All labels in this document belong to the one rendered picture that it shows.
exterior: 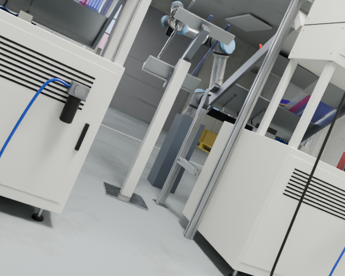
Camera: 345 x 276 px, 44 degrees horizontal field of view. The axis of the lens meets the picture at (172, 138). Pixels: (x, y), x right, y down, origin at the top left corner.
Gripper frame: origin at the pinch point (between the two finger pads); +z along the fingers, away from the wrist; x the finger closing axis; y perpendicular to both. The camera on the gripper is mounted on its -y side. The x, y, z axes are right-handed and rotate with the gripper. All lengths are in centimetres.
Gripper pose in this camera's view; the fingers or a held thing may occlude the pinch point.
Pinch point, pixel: (175, 30)
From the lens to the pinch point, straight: 248.1
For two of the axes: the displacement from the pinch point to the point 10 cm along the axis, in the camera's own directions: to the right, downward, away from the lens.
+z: -0.1, 5.8, -8.2
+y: 4.7, -7.2, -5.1
